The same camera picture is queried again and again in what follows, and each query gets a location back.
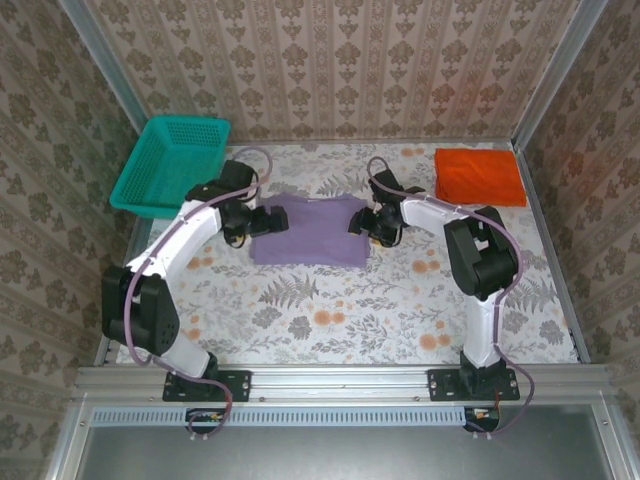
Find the purple printed t-shirt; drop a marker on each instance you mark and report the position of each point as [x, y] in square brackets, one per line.
[310, 235]

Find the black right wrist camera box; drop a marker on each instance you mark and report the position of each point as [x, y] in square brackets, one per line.
[360, 222]

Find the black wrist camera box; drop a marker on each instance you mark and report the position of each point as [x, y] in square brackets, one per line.
[360, 222]
[272, 221]

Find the aluminium frame post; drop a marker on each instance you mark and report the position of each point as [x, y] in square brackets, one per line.
[100, 55]
[555, 70]

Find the black electronics board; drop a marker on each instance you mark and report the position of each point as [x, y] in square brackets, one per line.
[482, 417]
[202, 417]

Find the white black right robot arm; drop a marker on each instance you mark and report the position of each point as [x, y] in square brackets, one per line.
[480, 250]

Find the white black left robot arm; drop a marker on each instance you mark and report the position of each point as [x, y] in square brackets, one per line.
[175, 245]

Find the grey metal panel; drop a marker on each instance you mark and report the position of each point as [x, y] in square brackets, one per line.
[350, 455]

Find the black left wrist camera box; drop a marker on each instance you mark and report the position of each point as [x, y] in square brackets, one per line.
[272, 221]

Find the folded orange t-shirt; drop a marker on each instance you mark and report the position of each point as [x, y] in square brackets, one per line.
[480, 175]

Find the aluminium mounting rail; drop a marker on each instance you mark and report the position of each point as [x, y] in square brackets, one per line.
[340, 382]

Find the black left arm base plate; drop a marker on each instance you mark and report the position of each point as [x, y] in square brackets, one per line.
[235, 385]

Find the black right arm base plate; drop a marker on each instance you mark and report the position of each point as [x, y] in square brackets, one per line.
[445, 385]

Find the teal plastic basket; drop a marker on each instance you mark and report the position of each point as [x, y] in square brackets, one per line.
[165, 165]

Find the aluminium table back rail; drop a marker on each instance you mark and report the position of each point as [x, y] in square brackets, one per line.
[375, 140]

